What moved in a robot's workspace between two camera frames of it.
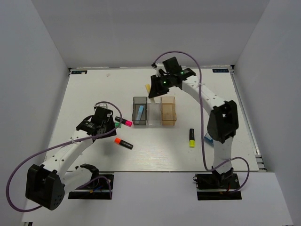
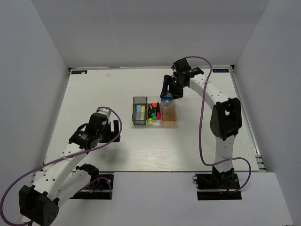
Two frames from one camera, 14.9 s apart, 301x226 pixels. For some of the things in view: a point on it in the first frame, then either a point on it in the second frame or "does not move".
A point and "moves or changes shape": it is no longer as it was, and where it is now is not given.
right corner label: (220, 70) does not move
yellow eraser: (148, 86) → (143, 111)
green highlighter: (117, 124) moves or changes shape
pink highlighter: (124, 122) → (159, 113)
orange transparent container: (168, 110) does not move
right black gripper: (155, 89) → (176, 94)
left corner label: (79, 72) does not move
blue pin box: (208, 139) → (167, 100)
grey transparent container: (139, 110) does not move
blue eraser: (140, 112) moves or changes shape
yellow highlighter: (192, 139) → (150, 121)
